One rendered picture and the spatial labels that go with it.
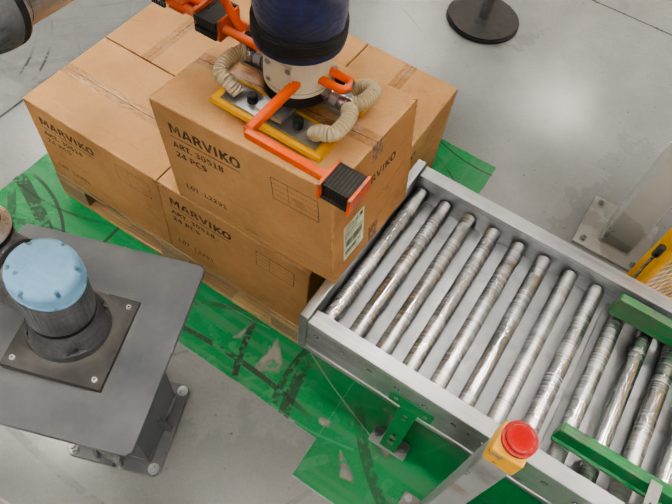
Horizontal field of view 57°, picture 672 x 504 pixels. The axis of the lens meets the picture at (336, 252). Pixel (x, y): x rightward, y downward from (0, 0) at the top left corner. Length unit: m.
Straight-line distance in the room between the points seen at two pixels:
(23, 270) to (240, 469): 1.12
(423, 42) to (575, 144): 0.95
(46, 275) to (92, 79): 1.19
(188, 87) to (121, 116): 0.56
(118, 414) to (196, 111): 0.78
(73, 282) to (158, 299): 0.31
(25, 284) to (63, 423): 0.35
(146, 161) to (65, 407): 0.91
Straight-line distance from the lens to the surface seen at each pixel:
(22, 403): 1.61
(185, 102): 1.75
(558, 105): 3.41
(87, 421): 1.55
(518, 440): 1.26
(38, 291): 1.38
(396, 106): 1.69
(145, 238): 2.61
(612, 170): 3.24
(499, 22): 3.72
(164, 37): 2.58
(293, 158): 1.36
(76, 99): 2.40
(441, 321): 1.87
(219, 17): 1.68
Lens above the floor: 2.18
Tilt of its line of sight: 58 degrees down
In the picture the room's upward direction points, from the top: 9 degrees clockwise
